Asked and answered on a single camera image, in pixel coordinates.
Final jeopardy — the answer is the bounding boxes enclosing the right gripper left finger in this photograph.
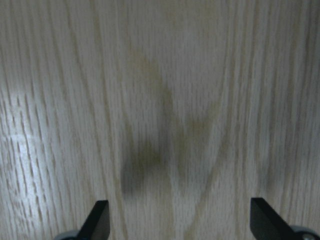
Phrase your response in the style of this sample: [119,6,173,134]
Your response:
[75,200,111,240]

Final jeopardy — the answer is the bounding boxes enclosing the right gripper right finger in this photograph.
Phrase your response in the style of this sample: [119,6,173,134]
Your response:
[250,197,300,240]

